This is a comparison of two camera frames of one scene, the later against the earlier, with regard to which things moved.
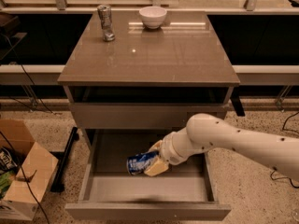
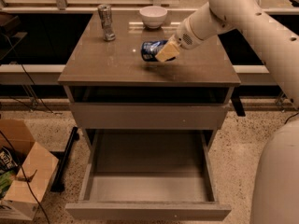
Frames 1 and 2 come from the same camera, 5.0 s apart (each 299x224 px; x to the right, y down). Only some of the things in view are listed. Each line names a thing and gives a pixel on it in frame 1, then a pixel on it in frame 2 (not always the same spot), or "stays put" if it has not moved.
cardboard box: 35,175 stays put
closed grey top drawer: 127,116 stays put
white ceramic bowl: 152,17 stays put
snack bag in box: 8,161 stays put
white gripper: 169,153 to 184,37
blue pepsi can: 136,163 to 150,49
